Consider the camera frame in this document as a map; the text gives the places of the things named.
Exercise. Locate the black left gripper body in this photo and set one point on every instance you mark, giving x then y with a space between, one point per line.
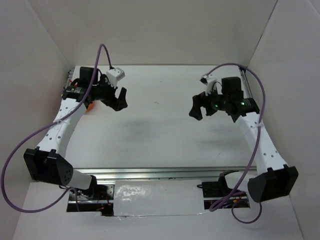
105 91

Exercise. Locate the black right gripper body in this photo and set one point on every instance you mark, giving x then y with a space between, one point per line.
215 100

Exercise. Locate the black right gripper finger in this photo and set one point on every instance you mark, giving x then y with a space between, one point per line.
209 109
197 103

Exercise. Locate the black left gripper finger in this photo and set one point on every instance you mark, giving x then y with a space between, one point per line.
122 102
116 104

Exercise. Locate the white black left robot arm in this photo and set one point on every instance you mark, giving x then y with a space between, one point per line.
46 162

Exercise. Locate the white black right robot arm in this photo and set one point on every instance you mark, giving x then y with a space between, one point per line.
274 178

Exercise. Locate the orange round divided container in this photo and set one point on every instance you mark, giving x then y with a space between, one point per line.
90 107

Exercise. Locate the white front cover panel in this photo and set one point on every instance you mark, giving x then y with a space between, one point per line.
158 198

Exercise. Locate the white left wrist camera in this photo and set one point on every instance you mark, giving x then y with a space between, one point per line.
113 76

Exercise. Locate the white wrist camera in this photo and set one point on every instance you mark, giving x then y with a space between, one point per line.
210 82
113 76

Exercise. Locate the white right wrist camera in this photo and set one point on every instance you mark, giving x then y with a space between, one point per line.
210 82

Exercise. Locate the aluminium rail frame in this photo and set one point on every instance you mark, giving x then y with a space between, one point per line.
154 137

